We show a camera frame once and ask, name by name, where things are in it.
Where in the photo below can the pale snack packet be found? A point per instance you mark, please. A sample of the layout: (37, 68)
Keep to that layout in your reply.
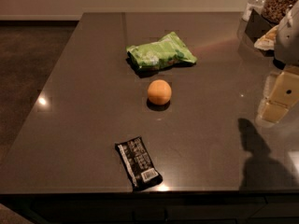
(267, 41)

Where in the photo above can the black box holder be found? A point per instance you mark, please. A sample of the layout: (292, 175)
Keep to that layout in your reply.
(257, 26)

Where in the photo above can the orange fruit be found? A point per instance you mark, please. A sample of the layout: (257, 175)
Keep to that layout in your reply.
(159, 92)

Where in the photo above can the green snack bag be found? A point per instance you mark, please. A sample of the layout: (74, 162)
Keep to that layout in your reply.
(155, 56)

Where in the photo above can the clear plastic bottle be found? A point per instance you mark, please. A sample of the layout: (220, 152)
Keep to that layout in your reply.
(253, 5)

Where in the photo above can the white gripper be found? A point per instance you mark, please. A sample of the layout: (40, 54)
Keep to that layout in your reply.
(288, 41)

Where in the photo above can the jar of granola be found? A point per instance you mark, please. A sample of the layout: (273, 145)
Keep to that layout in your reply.
(275, 10)

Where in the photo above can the black rxbar chocolate wrapper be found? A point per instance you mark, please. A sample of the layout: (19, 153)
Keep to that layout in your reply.
(138, 164)

